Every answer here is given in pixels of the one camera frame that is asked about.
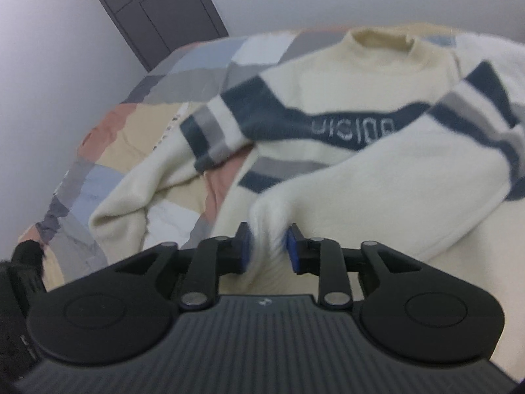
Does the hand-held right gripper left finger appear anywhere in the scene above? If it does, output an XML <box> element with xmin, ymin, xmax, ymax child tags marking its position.
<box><xmin>115</xmin><ymin>222</ymin><xmax>252</xmax><ymax>312</ymax></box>

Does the patchwork bed blanket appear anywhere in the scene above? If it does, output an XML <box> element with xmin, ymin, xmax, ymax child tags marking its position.
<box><xmin>18</xmin><ymin>22</ymin><xmax>525</xmax><ymax>378</ymax></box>

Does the cream sweater with navy stripes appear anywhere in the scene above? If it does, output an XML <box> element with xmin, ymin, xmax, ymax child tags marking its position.
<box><xmin>89</xmin><ymin>27</ymin><xmax>525</xmax><ymax>296</ymax></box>

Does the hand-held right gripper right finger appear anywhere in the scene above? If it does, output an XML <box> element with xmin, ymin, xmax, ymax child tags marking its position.
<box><xmin>286</xmin><ymin>224</ymin><xmax>423</xmax><ymax>310</ymax></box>

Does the grey door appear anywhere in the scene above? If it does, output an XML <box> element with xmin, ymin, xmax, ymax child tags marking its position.
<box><xmin>80</xmin><ymin>0</ymin><xmax>228</xmax><ymax>72</ymax></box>

